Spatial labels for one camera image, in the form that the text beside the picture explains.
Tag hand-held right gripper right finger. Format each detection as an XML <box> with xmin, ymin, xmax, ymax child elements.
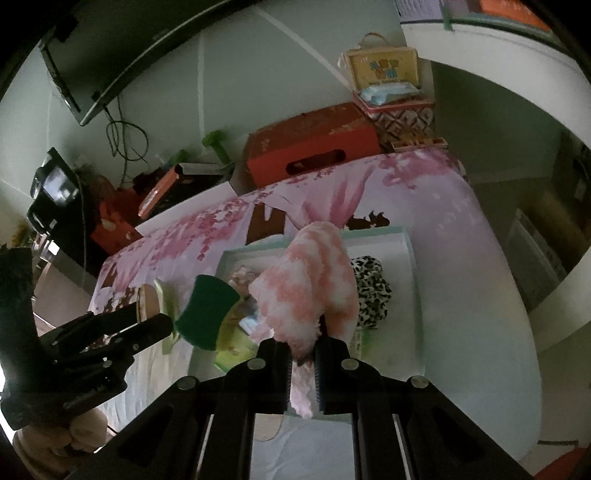
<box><xmin>314</xmin><ymin>337</ymin><xmax>532</xmax><ymax>480</ymax></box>

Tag white radiator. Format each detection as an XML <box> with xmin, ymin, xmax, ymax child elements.
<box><xmin>508</xmin><ymin>208</ymin><xmax>568</xmax><ymax>310</ymax></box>

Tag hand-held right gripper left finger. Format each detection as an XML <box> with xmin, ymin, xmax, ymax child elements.
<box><xmin>69</xmin><ymin>339</ymin><xmax>294</xmax><ymax>480</ymax></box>

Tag wall calendar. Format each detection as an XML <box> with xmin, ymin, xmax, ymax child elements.
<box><xmin>394</xmin><ymin>0</ymin><xmax>446</xmax><ymax>24</ymax></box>

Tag green plastic object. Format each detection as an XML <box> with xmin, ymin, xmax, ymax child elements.
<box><xmin>202</xmin><ymin>130</ymin><xmax>235</xmax><ymax>164</ymax></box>

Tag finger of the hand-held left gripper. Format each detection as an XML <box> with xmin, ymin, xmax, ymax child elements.
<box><xmin>55</xmin><ymin>314</ymin><xmax>174</xmax><ymax>370</ymax></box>
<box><xmin>39</xmin><ymin>305</ymin><xmax>139</xmax><ymax>352</ymax></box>

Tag person's left hand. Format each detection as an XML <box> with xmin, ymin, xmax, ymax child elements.
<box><xmin>14</xmin><ymin>408</ymin><xmax>109</xmax><ymax>476</ymax></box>

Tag pale green shallow box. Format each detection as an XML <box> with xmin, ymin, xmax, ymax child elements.
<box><xmin>187</xmin><ymin>225</ymin><xmax>428</xmax><ymax>418</ymax></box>

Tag pink fuzzy sock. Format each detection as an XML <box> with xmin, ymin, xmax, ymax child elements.
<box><xmin>249</xmin><ymin>222</ymin><xmax>360</xmax><ymax>418</ymax></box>

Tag green and yellow sponge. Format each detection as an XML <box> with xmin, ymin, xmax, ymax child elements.
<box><xmin>178</xmin><ymin>274</ymin><xmax>245</xmax><ymax>352</ymax></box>

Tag round wooden piece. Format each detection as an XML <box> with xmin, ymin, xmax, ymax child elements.
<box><xmin>137</xmin><ymin>284</ymin><xmax>160</xmax><ymax>322</ymax></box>

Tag wall mounted television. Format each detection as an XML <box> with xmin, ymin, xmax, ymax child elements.
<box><xmin>39</xmin><ymin>0</ymin><xmax>259</xmax><ymax>126</ymax></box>

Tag patterned storage basket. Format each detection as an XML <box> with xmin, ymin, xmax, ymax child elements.
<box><xmin>353</xmin><ymin>90</ymin><xmax>437</xmax><ymax>151</ymax></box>

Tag leopard print scrunchie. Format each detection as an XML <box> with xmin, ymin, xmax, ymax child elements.
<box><xmin>348</xmin><ymin>255</ymin><xmax>393</xmax><ymax>329</ymax></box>

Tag white curved shelf board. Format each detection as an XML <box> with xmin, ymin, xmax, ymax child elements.
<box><xmin>399</xmin><ymin>0</ymin><xmax>591</xmax><ymax>352</ymax></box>

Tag black wall cables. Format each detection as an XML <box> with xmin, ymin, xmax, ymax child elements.
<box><xmin>105</xmin><ymin>106</ymin><xmax>151</xmax><ymax>190</ymax></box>

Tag black screen device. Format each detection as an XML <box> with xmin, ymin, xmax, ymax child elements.
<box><xmin>27</xmin><ymin>148</ymin><xmax>83</xmax><ymax>232</ymax></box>

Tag cartoon printed bed sheet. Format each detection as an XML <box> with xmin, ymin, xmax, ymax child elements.
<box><xmin>95</xmin><ymin>148</ymin><xmax>543</xmax><ymax>480</ymax></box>

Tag light blue wipes pack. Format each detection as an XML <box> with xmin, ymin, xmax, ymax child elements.
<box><xmin>360</xmin><ymin>83</ymin><xmax>428</xmax><ymax>104</ymax></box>

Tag large red box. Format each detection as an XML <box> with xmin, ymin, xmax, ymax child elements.
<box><xmin>244</xmin><ymin>102</ymin><xmax>382</xmax><ymax>188</ymax></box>

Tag orange box on shelf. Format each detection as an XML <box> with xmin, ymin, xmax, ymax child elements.
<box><xmin>478</xmin><ymin>0</ymin><xmax>552</xmax><ymax>31</ymax></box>

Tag pink floral scrunchie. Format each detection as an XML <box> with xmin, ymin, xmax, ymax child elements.
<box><xmin>228</xmin><ymin>265</ymin><xmax>259</xmax><ymax>296</ymax></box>

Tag yellow box with handle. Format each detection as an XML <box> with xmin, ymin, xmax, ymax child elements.
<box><xmin>341</xmin><ymin>33</ymin><xmax>423</xmax><ymax>90</ymax></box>

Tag white bed footboard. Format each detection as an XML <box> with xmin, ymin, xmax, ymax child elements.
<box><xmin>134</xmin><ymin>180</ymin><xmax>259</xmax><ymax>236</ymax></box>

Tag purple cartoon wipes packet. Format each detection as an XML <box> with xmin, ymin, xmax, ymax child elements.
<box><xmin>236</xmin><ymin>295</ymin><xmax>266</xmax><ymax>335</ymax></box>

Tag orange lidded box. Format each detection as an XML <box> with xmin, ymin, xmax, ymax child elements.
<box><xmin>139</xmin><ymin>161</ymin><xmax>232</xmax><ymax>220</ymax></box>

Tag red gift bag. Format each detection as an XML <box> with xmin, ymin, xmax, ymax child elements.
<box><xmin>90</xmin><ymin>189</ymin><xmax>144</xmax><ymax>254</ymax></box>

